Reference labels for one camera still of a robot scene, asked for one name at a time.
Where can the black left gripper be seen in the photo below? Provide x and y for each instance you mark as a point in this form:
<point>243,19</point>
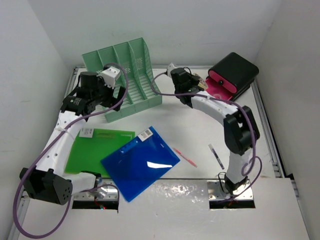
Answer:
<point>101,83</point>

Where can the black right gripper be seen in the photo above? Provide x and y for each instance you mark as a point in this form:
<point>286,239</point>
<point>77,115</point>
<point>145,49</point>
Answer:
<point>194,79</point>

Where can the black pink drawer box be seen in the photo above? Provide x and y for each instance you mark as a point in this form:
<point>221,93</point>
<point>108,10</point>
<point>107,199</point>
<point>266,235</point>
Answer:
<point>230,77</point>

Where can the clear tape roll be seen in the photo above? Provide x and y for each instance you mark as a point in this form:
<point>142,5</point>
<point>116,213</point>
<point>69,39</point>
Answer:
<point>201,82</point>

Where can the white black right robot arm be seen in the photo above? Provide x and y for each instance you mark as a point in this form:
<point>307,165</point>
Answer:
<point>239,125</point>

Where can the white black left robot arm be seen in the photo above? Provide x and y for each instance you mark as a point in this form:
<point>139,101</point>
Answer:
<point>46,180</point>

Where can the green plastic folder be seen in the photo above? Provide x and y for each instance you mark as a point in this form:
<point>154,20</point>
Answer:
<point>91,146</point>

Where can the red pen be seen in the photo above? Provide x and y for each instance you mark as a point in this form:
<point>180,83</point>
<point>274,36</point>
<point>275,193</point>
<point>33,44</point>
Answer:
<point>184,157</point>

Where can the blue plastic folder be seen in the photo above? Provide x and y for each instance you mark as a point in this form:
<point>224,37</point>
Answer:
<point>139,163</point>

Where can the purple clear pen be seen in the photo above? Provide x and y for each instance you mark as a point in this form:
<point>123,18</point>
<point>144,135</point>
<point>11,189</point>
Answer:
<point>216,156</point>

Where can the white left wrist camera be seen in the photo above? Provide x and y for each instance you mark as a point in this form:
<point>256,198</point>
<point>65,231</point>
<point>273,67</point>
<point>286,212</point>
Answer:
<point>110,76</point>

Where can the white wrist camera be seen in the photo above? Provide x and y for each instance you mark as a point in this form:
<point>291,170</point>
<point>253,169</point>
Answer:
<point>110,76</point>
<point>171,67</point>

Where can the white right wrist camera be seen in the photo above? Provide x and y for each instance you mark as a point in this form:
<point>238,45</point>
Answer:
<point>171,67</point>

